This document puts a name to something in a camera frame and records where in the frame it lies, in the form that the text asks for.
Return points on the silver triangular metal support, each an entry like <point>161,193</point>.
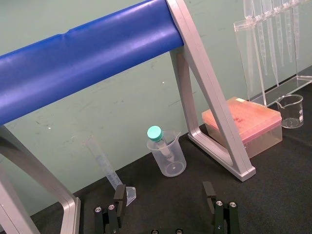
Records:
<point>209,80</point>
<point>29,168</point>

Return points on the clear acrylic pipette rack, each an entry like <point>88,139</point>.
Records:
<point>241,48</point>

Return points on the teal capped centrifuge tube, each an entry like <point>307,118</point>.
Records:
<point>155,133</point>

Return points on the clear plastic graduated cylinder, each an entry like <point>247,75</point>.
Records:
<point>107,168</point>

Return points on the blue padded roller bar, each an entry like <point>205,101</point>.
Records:
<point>85,63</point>

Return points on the clear plastic beaker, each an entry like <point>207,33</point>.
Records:
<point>173,168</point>

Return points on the pink lidded pipette tip box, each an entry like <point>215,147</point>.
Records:
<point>251,117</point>

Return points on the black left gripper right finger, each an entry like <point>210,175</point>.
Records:
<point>210,197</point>

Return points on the small clear glass beaker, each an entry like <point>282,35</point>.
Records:
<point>291,119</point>

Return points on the clear plastic transfer pipette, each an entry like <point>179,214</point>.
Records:
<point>249,9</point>
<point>261,44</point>
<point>296,31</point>
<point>271,48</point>
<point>280,44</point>

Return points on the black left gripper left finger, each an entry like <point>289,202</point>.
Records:
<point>120,202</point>

